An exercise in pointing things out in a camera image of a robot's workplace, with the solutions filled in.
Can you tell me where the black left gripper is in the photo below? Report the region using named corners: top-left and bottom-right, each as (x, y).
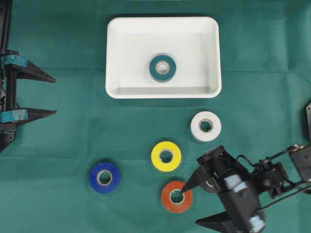
top-left (0, 50), bottom-right (57, 152)

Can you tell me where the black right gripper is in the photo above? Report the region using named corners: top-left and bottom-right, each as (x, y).
top-left (180, 146), bottom-right (266, 233)

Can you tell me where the red tape roll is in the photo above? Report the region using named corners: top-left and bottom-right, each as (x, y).
top-left (161, 181), bottom-right (193, 214)

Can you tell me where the green tape roll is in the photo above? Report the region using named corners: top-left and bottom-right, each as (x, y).
top-left (149, 54), bottom-right (177, 83)

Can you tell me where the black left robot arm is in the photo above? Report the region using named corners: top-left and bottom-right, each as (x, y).
top-left (0, 0), bottom-right (56, 151)

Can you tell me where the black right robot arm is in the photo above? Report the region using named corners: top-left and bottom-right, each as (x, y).
top-left (180, 100), bottom-right (311, 233)

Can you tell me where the black tape roll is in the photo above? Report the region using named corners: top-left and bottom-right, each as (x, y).
top-left (200, 179), bottom-right (218, 194)

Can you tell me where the yellow tape roll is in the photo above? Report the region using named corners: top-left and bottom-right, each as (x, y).
top-left (151, 141), bottom-right (182, 172)

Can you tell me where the white tape roll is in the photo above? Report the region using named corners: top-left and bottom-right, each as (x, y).
top-left (190, 111), bottom-right (222, 142)

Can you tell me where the blue tape roll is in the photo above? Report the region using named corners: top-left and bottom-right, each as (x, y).
top-left (88, 162), bottom-right (121, 194)

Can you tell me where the white plastic case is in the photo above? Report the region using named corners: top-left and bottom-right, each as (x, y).
top-left (105, 17), bottom-right (222, 99)

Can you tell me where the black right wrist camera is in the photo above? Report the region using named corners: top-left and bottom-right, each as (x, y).
top-left (218, 174), bottom-right (266, 233)

